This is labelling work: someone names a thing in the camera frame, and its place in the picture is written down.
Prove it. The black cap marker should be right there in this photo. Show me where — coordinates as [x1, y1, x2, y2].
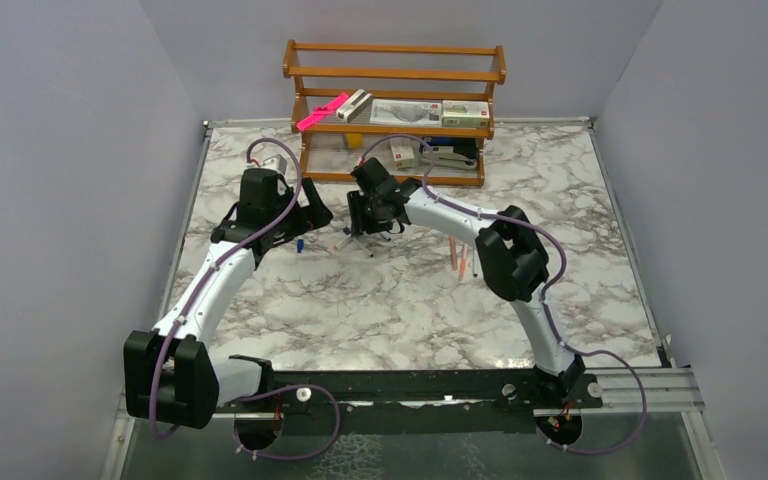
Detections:
[343, 227, 374, 258]

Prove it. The peach orange highlighter pen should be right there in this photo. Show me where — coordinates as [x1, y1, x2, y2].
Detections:
[449, 236, 458, 270]

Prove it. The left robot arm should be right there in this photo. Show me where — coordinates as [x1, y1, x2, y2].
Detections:
[123, 168, 333, 429]

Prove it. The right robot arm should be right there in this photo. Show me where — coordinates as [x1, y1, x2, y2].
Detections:
[347, 158, 584, 407]

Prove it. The small white red box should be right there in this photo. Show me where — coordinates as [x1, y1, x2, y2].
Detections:
[389, 137, 417, 170]

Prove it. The yellow small object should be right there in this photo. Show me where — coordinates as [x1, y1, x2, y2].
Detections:
[343, 133, 363, 149]

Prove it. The blue grey stapler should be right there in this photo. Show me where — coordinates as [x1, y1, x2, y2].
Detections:
[419, 137, 479, 170]

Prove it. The white patterned flat packet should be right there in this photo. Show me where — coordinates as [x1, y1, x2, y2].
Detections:
[369, 99, 442, 127]

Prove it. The white grey eraser box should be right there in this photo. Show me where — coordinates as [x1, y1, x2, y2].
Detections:
[336, 89, 374, 123]

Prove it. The wooden three-tier shelf rack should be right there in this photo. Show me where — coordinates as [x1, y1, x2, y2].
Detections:
[282, 40, 507, 187]

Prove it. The green white staples box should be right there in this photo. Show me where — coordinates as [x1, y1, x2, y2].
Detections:
[441, 100, 491, 128]

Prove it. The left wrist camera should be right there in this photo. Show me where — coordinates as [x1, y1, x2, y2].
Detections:
[259, 154, 289, 176]

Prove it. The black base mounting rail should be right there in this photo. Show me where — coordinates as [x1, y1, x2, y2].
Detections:
[210, 367, 604, 425]

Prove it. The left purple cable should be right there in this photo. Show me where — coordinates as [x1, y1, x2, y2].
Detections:
[148, 137, 342, 463]

